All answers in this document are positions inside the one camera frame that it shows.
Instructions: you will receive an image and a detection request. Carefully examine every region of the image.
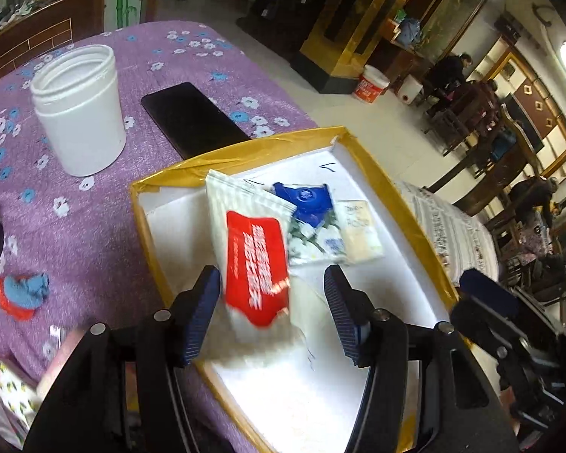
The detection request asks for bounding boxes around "red and white bucket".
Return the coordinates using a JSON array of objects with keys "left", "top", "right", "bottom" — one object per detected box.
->
[{"left": 352, "top": 63, "right": 391, "bottom": 103}]

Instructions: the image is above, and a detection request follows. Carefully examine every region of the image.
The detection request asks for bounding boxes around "white plastic jar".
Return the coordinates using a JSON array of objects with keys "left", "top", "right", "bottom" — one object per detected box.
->
[{"left": 29, "top": 45, "right": 127, "bottom": 177}]

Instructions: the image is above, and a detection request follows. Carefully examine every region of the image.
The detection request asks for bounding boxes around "small white bucket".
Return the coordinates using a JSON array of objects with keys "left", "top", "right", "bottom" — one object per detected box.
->
[{"left": 396, "top": 75, "right": 423, "bottom": 105}]

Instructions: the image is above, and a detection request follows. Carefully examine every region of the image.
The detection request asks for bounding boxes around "lemon print tissue pack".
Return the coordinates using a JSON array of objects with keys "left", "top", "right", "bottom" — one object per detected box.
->
[{"left": 0, "top": 356, "right": 43, "bottom": 437}]

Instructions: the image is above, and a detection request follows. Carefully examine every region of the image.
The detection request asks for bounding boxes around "purple floral tablecloth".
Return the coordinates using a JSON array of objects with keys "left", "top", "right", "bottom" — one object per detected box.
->
[{"left": 0, "top": 20, "right": 321, "bottom": 453}]

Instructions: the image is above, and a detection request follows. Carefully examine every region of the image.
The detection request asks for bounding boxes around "gold and black pillar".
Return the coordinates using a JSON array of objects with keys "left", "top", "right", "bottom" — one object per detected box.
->
[{"left": 299, "top": 0, "right": 454, "bottom": 95}]

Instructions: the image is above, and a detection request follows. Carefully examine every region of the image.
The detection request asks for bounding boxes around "blue floral tissue packet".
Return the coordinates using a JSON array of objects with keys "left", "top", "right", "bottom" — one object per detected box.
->
[{"left": 271, "top": 182, "right": 348, "bottom": 266}]

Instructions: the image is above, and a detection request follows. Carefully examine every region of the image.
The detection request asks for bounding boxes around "small cream packet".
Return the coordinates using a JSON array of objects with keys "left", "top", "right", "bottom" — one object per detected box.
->
[{"left": 335, "top": 199, "right": 386, "bottom": 263}]

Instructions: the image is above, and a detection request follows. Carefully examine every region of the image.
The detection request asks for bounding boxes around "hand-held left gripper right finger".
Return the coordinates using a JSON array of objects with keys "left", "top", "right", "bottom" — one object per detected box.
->
[{"left": 324, "top": 265, "right": 520, "bottom": 453}]

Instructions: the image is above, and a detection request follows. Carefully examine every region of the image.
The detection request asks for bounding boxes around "wooden display cabinet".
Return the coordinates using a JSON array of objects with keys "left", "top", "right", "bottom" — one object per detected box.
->
[{"left": 0, "top": 0, "right": 110, "bottom": 92}]

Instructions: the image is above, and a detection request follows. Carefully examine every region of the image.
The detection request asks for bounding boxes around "yellow-edged white box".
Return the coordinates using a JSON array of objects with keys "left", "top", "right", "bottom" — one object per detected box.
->
[{"left": 129, "top": 126, "right": 460, "bottom": 453}]

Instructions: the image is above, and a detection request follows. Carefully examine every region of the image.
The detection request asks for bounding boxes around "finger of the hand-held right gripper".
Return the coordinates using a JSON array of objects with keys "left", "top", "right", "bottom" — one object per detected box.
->
[
  {"left": 458, "top": 268, "right": 520, "bottom": 318},
  {"left": 449, "top": 299, "right": 517, "bottom": 376}
]

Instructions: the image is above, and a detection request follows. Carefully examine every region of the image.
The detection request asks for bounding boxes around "red and blue toy figure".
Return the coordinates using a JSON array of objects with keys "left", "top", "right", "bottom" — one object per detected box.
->
[{"left": 0, "top": 273, "right": 51, "bottom": 322}]

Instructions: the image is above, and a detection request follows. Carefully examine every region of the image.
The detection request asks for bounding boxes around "striped chair cushion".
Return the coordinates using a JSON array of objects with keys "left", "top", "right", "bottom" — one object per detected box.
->
[{"left": 396, "top": 180, "right": 501, "bottom": 290}]

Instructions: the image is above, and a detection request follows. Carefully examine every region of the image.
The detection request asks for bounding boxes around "red and white wipes packet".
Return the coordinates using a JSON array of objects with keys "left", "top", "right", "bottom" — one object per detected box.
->
[{"left": 205, "top": 170, "right": 299, "bottom": 346}]

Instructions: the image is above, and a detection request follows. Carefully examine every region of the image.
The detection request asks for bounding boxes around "blue bag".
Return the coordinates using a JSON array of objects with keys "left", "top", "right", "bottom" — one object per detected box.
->
[{"left": 398, "top": 16, "right": 423, "bottom": 49}]

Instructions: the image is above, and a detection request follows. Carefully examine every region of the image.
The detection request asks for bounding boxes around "black phone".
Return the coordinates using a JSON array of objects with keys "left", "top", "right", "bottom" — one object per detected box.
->
[{"left": 140, "top": 82, "right": 252, "bottom": 161}]

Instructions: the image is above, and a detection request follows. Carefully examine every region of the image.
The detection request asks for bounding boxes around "wooden chair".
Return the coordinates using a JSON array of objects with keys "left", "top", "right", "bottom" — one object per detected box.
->
[{"left": 424, "top": 99, "right": 478, "bottom": 157}]

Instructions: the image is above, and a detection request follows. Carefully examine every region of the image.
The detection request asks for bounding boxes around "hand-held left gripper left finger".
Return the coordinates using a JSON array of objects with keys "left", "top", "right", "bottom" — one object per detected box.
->
[{"left": 23, "top": 265, "right": 222, "bottom": 453}]

